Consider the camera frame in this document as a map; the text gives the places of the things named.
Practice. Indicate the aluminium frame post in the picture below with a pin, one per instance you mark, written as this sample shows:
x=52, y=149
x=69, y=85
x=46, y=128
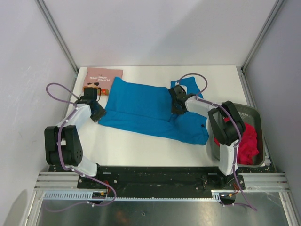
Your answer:
x=56, y=33
x=276, y=9

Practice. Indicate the blue t shirt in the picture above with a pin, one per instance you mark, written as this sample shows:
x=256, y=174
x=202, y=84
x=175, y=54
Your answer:
x=147, y=110

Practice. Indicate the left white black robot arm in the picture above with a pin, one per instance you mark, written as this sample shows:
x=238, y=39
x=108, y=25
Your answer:
x=62, y=142

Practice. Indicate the folded pink printed t shirt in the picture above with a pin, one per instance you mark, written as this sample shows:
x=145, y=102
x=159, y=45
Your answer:
x=101, y=78

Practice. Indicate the left aluminium frame post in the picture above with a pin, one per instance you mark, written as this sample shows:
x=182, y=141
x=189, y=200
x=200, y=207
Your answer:
x=56, y=33

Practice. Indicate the grey plastic basket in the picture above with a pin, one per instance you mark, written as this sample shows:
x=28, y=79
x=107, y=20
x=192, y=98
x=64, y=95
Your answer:
x=251, y=116

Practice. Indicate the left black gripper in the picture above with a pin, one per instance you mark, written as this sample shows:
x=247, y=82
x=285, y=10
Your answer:
x=101, y=112

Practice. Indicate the aluminium extrusion rail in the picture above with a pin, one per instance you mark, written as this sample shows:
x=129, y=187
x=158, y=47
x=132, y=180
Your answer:
x=254, y=182

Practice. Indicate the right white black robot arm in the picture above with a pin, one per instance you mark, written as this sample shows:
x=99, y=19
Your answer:
x=226, y=124

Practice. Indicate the red t shirt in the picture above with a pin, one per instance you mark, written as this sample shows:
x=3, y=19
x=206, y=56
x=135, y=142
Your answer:
x=247, y=148

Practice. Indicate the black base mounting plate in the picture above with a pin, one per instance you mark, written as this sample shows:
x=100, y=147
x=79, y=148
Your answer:
x=167, y=182

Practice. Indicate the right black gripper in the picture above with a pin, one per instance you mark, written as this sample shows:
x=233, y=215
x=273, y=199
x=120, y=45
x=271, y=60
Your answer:
x=174, y=110

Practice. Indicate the right aluminium frame post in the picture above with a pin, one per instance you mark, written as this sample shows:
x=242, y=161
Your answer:
x=276, y=9

